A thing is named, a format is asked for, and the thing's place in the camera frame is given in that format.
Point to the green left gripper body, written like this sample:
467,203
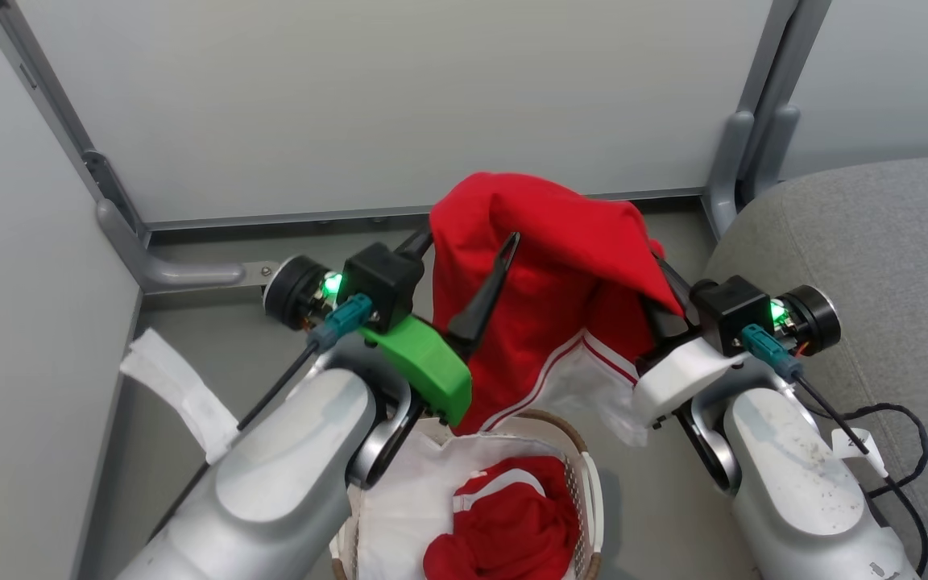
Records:
428,366

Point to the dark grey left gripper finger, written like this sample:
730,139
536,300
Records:
417,244
484,302

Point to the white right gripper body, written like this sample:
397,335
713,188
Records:
677,377

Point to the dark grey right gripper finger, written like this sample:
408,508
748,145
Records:
673,322

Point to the red jersey with white stripes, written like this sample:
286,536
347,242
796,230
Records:
561,242

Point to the red garment with white trim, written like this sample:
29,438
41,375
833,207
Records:
504,532

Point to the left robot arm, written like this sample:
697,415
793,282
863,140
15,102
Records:
287,483

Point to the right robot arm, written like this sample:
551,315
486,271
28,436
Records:
794,483

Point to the white basket liner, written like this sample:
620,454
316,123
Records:
408,499

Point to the white woven laundry basket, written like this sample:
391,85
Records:
589,483

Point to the grey fabric sofa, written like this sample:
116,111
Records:
899,242

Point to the white fabric strip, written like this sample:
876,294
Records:
178,395

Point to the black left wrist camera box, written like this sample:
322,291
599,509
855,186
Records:
379,282

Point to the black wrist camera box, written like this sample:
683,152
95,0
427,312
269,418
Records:
730,314
379,282

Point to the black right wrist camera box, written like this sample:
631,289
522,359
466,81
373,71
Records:
730,314

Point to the grey partition post with foot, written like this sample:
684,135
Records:
182,274

